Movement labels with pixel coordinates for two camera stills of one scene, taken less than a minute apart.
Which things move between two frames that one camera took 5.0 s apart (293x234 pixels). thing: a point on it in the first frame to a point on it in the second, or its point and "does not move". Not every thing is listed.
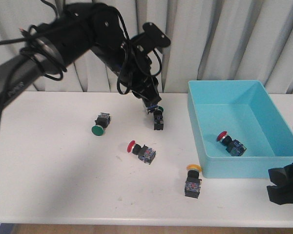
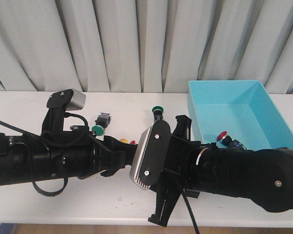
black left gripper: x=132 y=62 to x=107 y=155
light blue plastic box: x=240 y=129 does not move
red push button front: x=235 y=147 does not move
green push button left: x=102 y=122 does not move
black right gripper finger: x=290 y=175 to x=166 y=200
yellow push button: x=152 y=108 to x=124 y=140
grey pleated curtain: x=210 y=40 does not move
